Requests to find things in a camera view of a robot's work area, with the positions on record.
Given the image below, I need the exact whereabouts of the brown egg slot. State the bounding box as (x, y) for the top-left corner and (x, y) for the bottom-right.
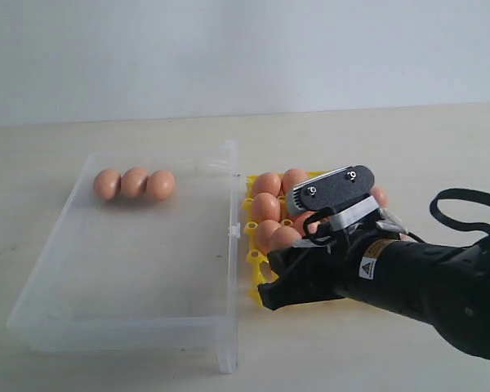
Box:
(251, 171), (281, 198)
(281, 167), (308, 194)

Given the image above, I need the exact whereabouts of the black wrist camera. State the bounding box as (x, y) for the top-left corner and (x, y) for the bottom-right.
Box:
(285, 165), (375, 216)

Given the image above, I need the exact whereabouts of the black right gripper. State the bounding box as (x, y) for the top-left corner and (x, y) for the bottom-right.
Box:
(257, 225), (392, 310)

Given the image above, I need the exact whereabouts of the clear plastic tray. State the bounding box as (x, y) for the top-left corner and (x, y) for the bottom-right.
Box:
(7, 140), (241, 373)

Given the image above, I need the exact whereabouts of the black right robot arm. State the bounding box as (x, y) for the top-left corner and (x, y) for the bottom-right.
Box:
(258, 225), (490, 359)

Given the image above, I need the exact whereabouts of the brown egg lone front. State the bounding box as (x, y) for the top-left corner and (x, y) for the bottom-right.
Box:
(293, 212), (318, 236)

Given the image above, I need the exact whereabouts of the black cable loop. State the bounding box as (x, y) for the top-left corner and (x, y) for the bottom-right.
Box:
(428, 187), (490, 238)

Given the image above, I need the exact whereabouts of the yellow plastic egg tray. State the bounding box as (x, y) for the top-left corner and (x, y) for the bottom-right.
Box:
(241, 173), (311, 311)

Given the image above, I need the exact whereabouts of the brown egg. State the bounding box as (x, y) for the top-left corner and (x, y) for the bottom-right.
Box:
(251, 193), (281, 223)
(254, 220), (280, 255)
(371, 186), (389, 208)
(146, 170), (176, 201)
(93, 168), (121, 201)
(269, 226), (301, 251)
(121, 167), (149, 198)

